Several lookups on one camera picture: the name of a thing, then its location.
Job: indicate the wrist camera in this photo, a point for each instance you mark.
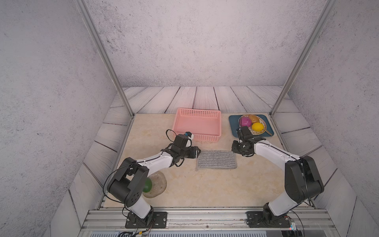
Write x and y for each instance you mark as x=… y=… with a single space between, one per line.
x=245 y=135
x=183 y=140

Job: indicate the yellow lemon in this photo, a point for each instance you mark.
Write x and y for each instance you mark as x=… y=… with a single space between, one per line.
x=258 y=127

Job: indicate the orange brown fruit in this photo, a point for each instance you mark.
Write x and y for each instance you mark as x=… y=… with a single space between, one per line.
x=254 y=118

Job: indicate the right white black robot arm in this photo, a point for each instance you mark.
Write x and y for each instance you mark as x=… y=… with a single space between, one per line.
x=302 y=179

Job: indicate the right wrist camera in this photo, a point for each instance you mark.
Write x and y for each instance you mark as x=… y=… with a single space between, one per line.
x=245 y=135

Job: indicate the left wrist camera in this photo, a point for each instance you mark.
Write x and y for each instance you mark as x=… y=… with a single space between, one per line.
x=183 y=140

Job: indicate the aluminium frame post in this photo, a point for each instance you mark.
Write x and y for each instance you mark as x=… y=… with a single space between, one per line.
x=315 y=33
x=85 y=14

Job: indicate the patterned round plate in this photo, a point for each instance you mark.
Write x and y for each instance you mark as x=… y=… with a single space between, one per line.
x=261 y=121

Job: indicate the translucent glass bowl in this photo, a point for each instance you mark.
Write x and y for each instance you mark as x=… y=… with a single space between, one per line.
x=159 y=184

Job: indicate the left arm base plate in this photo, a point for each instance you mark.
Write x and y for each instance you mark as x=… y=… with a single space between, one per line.
x=154 y=220

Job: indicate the purple round fruit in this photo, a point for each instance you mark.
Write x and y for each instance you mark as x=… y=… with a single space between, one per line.
x=245 y=121

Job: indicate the right aluminium frame post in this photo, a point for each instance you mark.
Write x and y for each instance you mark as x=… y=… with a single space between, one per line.
x=315 y=33

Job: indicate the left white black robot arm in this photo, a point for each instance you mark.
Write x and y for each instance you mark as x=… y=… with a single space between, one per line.
x=128 y=181

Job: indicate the pink plastic basket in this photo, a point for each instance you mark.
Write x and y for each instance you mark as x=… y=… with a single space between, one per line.
x=205 y=125

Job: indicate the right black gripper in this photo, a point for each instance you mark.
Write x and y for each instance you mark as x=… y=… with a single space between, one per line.
x=234 y=148

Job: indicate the aluminium front rail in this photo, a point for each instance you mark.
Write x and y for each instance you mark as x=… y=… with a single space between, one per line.
x=304 y=219

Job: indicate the left aluminium frame post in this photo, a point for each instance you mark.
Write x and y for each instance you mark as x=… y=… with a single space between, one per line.
x=85 y=14

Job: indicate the grey striped dishcloth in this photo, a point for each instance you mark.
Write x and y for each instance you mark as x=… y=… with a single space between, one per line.
x=216 y=159

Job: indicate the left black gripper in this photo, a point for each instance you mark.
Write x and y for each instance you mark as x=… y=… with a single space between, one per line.
x=194 y=153

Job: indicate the teal tray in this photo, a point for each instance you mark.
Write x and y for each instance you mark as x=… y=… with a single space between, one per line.
x=233 y=120

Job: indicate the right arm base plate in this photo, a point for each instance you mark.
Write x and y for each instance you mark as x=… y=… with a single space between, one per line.
x=264 y=219

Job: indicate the green ball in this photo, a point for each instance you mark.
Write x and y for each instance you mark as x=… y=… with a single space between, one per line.
x=148 y=185

